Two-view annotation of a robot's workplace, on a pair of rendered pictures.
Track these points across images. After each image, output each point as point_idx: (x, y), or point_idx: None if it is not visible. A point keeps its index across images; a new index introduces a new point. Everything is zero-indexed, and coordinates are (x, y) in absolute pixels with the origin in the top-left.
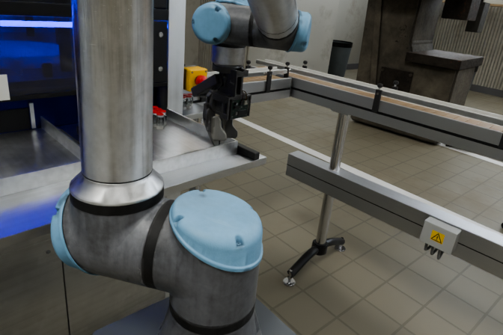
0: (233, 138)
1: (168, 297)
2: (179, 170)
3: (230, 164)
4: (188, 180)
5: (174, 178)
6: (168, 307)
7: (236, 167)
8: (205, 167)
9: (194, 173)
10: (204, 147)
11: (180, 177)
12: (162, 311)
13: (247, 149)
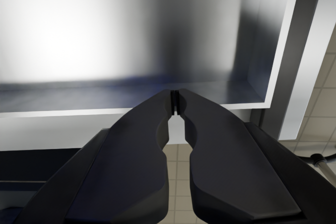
0: (275, 81)
1: (10, 193)
2: None
3: (176, 130)
4: (32, 148)
5: (0, 127)
6: (7, 199)
7: (178, 143)
8: (101, 114)
9: (59, 131)
10: None
11: (18, 131)
12: (2, 199)
13: (264, 128)
